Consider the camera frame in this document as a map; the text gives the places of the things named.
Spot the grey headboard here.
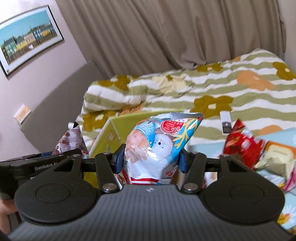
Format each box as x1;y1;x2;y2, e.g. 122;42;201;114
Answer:
20;61;104;153

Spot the white remote control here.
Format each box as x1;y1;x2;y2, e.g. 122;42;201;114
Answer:
220;111;232;135

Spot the beige curtain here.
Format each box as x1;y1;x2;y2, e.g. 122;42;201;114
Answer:
57;0;286;79

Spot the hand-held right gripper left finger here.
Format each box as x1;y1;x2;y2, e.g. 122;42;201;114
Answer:
54;144;127;194

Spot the green carton box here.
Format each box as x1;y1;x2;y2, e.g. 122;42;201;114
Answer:
84;113;152;187

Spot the framed wall picture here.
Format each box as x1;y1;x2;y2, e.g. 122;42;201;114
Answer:
0;5;64;77

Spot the beige wall switch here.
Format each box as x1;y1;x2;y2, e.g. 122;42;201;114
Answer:
13;104;32;125

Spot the striped floral quilt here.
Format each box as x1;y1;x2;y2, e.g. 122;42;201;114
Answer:
76;48;296;149

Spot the blue white snack bag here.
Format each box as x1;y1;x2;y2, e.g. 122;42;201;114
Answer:
117;112;205;186

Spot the cream snack packet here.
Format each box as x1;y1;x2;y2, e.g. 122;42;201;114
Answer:
254;141;296;183

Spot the person's left hand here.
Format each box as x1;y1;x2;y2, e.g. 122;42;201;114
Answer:
0;200;18;235

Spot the pink snack packet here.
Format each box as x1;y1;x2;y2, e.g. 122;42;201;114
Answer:
281;167;296;193

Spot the red snack bag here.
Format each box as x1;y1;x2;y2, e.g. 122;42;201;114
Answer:
223;119;267;171

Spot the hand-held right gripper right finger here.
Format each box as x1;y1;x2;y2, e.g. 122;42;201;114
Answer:
178;148;248;194

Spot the daisy print table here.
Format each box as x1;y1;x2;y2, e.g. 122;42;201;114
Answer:
192;130;296;235

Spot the brown white snack bag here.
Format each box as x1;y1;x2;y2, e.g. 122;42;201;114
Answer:
52;122;89;156

